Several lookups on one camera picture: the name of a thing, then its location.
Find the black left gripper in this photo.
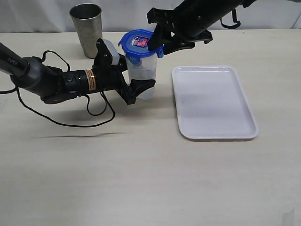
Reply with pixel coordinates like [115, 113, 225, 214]
[92, 54, 156, 105]

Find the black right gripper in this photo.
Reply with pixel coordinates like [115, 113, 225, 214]
[147, 0, 214, 55]

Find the clear tall plastic container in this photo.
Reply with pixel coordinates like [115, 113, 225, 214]
[126, 53, 158, 101]

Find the blue snap-lock lid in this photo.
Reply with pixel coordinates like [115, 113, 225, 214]
[118, 29, 164, 65]

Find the stainless steel cup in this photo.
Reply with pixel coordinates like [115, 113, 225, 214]
[70, 3, 103, 59]

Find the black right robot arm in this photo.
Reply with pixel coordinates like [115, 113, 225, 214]
[147, 0, 254, 55]

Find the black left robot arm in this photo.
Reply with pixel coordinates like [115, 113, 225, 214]
[0, 38, 155, 105]

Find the white rectangular plastic tray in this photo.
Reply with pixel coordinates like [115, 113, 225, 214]
[172, 65, 259, 141]

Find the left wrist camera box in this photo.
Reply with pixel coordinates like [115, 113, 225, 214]
[94, 38, 120, 66]

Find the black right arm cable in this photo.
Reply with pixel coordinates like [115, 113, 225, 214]
[220, 8, 242, 29]

